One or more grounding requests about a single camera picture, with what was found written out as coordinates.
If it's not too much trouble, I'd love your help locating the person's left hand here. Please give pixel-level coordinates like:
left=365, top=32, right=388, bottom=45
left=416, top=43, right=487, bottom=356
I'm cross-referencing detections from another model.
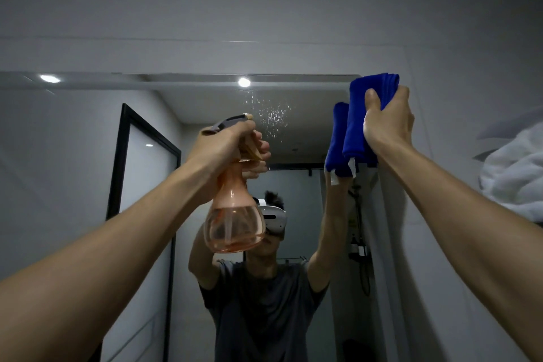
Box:
left=185, top=119, right=272, bottom=206

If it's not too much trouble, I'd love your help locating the person's right hand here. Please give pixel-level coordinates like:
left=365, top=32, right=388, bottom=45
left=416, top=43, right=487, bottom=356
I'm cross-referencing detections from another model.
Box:
left=363, top=85, right=416, bottom=160

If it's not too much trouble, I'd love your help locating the blue cloth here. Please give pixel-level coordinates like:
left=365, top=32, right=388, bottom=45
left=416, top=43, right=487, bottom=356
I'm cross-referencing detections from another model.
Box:
left=342, top=73, right=400, bottom=178

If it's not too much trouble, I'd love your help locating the orange spray bottle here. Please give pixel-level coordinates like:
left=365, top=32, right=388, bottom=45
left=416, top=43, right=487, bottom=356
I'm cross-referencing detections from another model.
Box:
left=202, top=113, right=267, bottom=255

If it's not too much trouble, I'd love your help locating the rectangular wall mirror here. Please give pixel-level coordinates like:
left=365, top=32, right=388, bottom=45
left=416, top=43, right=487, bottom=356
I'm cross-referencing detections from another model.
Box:
left=0, top=71, right=442, bottom=362

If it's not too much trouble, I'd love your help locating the person's left forearm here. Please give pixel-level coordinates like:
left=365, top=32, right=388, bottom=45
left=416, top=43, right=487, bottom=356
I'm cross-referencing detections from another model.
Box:
left=0, top=160, right=217, bottom=362

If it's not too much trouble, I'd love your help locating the person's right forearm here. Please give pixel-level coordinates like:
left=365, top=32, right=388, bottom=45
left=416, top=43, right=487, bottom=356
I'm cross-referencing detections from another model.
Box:
left=375, top=139, right=543, bottom=362

